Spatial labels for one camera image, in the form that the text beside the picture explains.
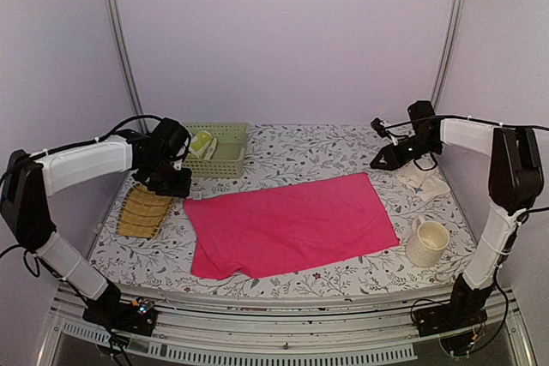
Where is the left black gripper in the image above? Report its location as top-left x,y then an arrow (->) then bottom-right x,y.
142,157 -> 193,198

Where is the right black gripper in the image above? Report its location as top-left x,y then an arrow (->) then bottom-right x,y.
370,133 -> 441,171

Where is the pink towel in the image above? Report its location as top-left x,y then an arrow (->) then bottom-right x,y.
184,173 -> 399,280

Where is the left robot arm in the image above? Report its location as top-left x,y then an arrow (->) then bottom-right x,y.
1,117 -> 192,327

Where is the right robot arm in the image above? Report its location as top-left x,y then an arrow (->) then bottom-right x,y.
370,100 -> 544,328

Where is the cream white towel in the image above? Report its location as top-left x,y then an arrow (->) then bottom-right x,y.
395,164 -> 450,203

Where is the woven bamboo tray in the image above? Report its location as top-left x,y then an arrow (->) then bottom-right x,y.
116,183 -> 175,239

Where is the green patterned rolled towel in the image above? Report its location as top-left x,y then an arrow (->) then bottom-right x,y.
188,130 -> 218,160

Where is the green plastic basket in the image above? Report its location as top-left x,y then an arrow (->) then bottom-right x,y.
182,123 -> 249,178

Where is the cream ribbed mug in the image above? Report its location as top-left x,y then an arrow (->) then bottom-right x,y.
406,215 -> 449,268

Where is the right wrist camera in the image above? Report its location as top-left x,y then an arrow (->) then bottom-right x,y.
371,117 -> 398,146

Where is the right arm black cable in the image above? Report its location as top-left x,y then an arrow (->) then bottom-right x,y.
385,113 -> 549,132

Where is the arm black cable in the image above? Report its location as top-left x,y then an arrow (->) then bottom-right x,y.
385,113 -> 549,132
0,114 -> 164,183

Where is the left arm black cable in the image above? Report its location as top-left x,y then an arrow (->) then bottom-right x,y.
0,114 -> 164,183

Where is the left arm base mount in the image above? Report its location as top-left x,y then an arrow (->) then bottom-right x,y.
82,298 -> 158,337

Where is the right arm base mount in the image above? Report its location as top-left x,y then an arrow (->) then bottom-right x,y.
410,299 -> 488,337

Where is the right aluminium frame post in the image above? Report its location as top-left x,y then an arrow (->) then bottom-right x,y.
431,0 -> 465,110

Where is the aluminium frame post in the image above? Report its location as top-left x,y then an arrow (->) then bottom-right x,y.
431,0 -> 465,110
105,0 -> 144,116

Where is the left aluminium frame post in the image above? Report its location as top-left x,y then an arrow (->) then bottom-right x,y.
105,0 -> 144,116

